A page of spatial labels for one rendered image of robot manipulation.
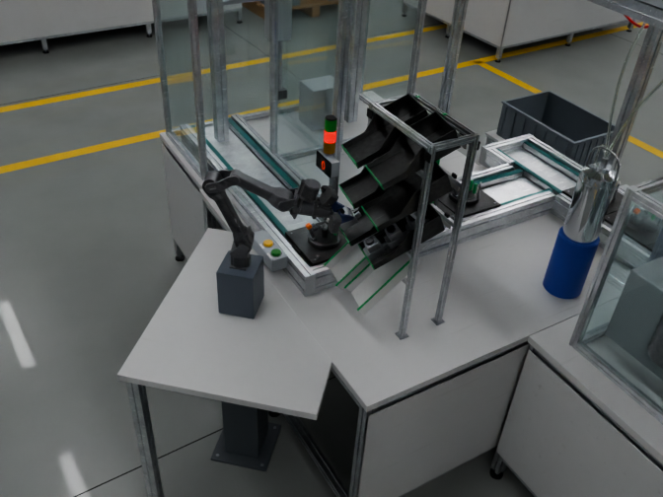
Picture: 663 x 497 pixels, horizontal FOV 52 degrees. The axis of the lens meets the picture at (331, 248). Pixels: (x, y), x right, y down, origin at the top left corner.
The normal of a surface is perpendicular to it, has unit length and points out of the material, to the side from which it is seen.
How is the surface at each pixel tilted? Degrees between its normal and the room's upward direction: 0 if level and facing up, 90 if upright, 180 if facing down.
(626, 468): 90
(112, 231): 0
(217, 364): 0
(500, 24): 90
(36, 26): 90
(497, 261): 0
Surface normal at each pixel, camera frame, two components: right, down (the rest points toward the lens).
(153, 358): 0.05, -0.80
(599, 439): -0.86, 0.27
